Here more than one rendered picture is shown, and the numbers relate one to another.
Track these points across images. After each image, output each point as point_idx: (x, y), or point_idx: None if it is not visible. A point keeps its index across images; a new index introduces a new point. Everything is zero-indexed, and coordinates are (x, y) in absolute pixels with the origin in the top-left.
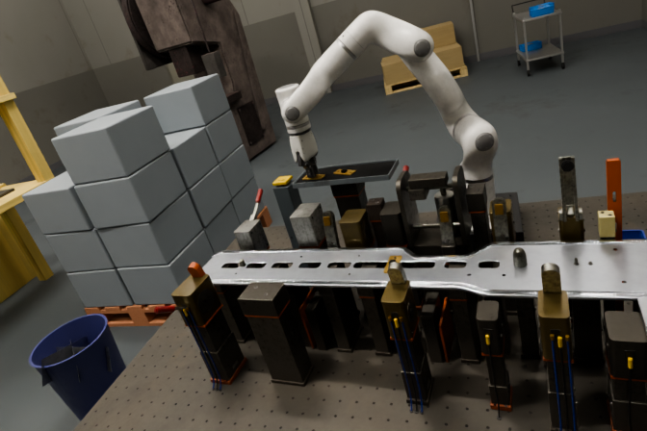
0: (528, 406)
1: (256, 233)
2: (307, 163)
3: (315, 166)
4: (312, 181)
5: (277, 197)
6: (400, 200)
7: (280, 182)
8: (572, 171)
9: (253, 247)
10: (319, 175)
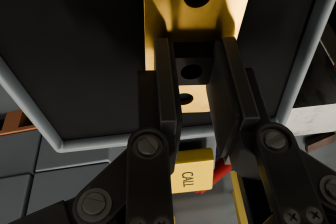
0: None
1: (312, 85)
2: (311, 194)
3: (180, 103)
4: (265, 27)
5: None
6: None
7: (211, 173)
8: None
9: (331, 62)
10: (172, 20)
